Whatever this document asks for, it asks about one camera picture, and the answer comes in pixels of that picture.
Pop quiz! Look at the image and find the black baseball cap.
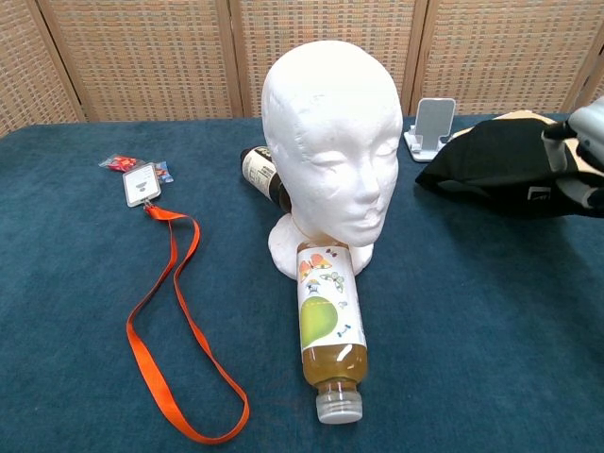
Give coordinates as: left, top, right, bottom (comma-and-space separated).
414, 117, 604, 220

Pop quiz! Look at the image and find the white phone stand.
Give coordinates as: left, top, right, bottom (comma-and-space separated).
403, 97, 458, 164

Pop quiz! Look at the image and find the woven wooden folding screen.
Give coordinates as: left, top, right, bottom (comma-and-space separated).
0, 0, 604, 138

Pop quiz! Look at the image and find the blue table cloth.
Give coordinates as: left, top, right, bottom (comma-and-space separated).
0, 111, 604, 453

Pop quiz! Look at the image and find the juice bottle with pear label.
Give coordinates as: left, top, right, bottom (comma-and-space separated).
295, 240, 369, 425

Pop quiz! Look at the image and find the red candy packet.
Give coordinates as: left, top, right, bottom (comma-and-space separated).
98, 153, 142, 172

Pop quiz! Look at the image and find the cream paper folder stack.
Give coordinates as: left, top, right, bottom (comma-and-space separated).
450, 109, 558, 143

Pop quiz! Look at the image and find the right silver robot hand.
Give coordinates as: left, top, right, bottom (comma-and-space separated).
540, 95, 604, 210

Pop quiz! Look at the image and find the dark bottle with white label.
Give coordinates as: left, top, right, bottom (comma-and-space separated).
240, 145, 293, 212

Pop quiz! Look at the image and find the white foam mannequin head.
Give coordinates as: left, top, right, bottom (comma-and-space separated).
260, 39, 405, 277

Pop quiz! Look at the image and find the orange lanyard strap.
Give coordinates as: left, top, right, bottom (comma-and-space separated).
126, 203, 251, 446

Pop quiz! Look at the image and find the clear badge card holder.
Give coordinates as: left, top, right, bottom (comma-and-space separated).
122, 161, 162, 209

